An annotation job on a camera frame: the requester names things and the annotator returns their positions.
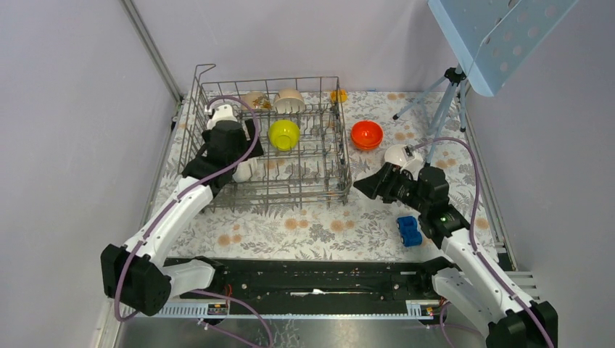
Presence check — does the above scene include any grey wire dish rack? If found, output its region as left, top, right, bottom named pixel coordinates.
left=176, top=64, right=352, bottom=210

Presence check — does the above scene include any blue toy car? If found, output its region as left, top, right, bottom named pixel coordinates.
left=396, top=215, right=423, bottom=247

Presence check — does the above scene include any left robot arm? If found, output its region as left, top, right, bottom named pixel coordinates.
left=101, top=118, right=263, bottom=322

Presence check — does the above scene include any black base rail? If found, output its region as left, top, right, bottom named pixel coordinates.
left=165, top=257, right=465, bottom=317

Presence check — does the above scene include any beige floral ceramic bowl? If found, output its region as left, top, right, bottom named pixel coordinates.
left=241, top=91, right=272, bottom=110

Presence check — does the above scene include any floral tablecloth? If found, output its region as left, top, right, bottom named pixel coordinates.
left=154, top=91, right=498, bottom=262

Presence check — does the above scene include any yellow plastic toy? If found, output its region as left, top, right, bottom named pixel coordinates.
left=329, top=89, right=348, bottom=103

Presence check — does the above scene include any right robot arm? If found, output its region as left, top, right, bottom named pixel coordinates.
left=353, top=163, right=558, bottom=347

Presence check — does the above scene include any orange plastic bowl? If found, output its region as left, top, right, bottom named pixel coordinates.
left=353, top=143, right=380, bottom=152
left=350, top=120, right=384, bottom=144

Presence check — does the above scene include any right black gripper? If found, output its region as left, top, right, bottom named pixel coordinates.
left=352, top=162, right=429, bottom=214

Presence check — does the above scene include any yellow-green plastic bowl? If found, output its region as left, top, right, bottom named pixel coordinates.
left=268, top=120, right=300, bottom=151

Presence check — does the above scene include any light blue perforated stand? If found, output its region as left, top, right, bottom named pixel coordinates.
left=393, top=0, right=576, bottom=137

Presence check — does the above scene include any beige ribbed ceramic bowl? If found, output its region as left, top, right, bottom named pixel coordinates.
left=273, top=88, right=306, bottom=114

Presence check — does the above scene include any white ribbed ceramic bowl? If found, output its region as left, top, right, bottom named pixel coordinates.
left=383, top=144, right=424, bottom=176

